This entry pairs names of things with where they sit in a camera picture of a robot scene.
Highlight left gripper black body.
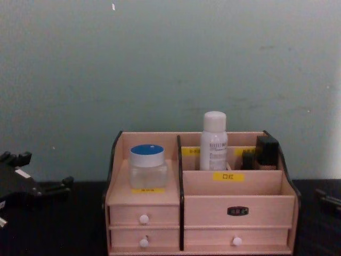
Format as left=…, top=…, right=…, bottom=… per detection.
left=0, top=159, right=41, bottom=205

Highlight black table cloth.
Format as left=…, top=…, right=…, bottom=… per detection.
left=0, top=179, right=341, bottom=256

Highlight tall black capped bottle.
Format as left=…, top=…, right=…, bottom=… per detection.
left=255, top=135, right=280, bottom=172

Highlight small black cosmetic item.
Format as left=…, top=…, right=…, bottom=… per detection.
left=241, top=152, right=257, bottom=170

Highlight clear jar blue white lid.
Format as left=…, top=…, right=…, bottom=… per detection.
left=129, top=144, right=169, bottom=189

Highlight light wooden desk organizer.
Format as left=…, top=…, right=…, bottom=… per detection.
left=102, top=130, right=302, bottom=256

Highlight small wooden drawer white knob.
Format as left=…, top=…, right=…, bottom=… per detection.
left=110, top=228, right=180, bottom=248
left=109, top=204, right=180, bottom=227

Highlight wide wooden drawer white knob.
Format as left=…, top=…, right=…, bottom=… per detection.
left=184, top=228, right=290, bottom=247

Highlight white plastic bottle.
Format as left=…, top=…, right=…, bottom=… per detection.
left=199, top=111, right=229, bottom=172

